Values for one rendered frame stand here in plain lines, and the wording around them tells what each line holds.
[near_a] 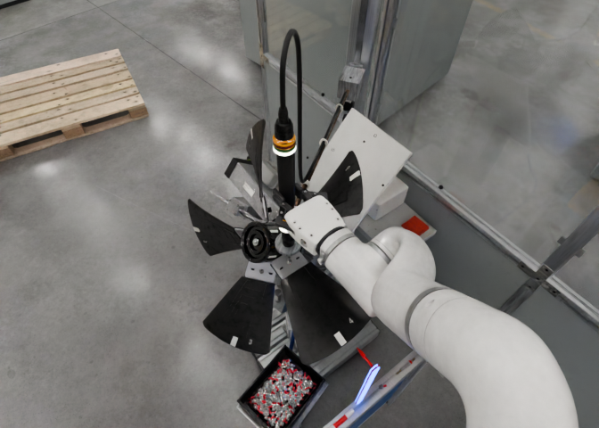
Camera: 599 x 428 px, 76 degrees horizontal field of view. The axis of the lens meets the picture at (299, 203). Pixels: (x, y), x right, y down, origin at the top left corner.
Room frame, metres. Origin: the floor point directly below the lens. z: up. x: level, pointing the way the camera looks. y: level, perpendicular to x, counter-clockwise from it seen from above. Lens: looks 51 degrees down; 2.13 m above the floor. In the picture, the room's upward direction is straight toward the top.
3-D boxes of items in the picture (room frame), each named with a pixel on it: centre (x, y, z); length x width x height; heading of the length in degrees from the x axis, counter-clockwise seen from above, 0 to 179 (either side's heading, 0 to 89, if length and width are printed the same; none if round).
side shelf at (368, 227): (0.96, -0.35, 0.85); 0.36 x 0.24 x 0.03; 36
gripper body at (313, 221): (0.46, -0.04, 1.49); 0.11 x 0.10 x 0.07; 36
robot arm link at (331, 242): (0.41, -0.07, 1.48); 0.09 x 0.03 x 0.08; 126
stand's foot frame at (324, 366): (0.78, -0.05, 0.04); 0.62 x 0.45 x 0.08; 126
